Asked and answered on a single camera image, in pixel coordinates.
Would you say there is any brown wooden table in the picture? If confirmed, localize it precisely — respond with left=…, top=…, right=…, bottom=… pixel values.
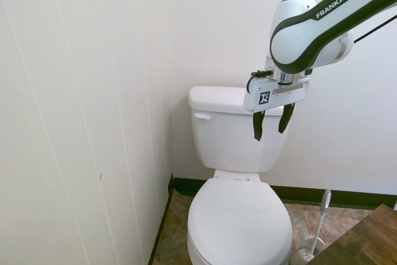
left=310, top=203, right=397, bottom=265

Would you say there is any white toilet brush holder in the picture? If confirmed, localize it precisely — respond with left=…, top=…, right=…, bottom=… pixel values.
left=290, top=235, right=326, bottom=265

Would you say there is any white toilet brush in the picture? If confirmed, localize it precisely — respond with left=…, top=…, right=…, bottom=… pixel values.
left=298, top=189, right=332, bottom=263

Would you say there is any white toilet tank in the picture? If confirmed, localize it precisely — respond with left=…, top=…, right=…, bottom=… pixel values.
left=190, top=107, right=288, bottom=173

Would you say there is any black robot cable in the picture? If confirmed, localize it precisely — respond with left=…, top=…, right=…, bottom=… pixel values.
left=353, top=13, right=397, bottom=43

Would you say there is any white toilet tank lid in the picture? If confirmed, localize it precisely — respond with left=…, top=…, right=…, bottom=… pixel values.
left=188, top=85, right=285, bottom=115

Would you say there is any black wrist camera with cable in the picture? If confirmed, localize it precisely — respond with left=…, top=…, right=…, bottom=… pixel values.
left=246, top=70, right=273, bottom=94

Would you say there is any white toilet seat lid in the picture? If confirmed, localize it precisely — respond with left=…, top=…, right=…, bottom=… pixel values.
left=187, top=177, right=293, bottom=262

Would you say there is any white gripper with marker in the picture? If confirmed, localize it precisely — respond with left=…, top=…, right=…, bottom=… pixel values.
left=243, top=77, right=310, bottom=141

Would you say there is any white toilet bowl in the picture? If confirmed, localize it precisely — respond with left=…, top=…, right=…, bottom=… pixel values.
left=187, top=169, right=293, bottom=265

